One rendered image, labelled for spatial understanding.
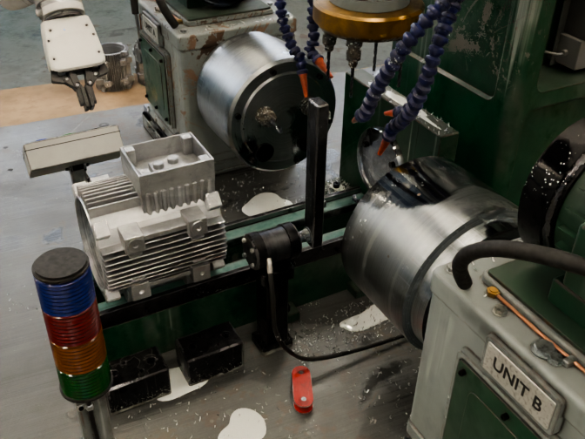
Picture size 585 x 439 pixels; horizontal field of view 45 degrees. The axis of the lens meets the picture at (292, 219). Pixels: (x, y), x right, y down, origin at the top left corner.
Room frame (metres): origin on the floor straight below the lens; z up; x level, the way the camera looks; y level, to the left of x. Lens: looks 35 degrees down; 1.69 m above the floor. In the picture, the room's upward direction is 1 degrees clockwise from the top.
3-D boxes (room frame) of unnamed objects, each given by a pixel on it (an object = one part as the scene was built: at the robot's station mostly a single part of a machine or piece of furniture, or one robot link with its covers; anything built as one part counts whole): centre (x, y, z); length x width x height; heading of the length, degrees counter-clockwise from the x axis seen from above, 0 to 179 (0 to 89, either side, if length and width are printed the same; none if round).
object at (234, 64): (1.43, 0.09, 1.04); 0.37 x 0.25 x 0.25; 29
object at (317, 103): (0.94, -0.03, 1.12); 0.04 x 0.03 x 0.26; 119
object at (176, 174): (0.96, 0.20, 1.11); 0.12 x 0.11 x 0.07; 119
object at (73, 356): (0.59, 0.25, 1.10); 0.06 x 0.06 x 0.04
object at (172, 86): (1.64, 0.20, 0.99); 0.35 x 0.31 x 0.37; 29
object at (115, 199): (0.94, 0.23, 1.02); 0.20 x 0.19 x 0.19; 119
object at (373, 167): (1.16, -0.16, 1.02); 0.15 x 0.02 x 0.15; 29
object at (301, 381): (0.79, -0.02, 0.81); 0.09 x 0.03 x 0.02; 4
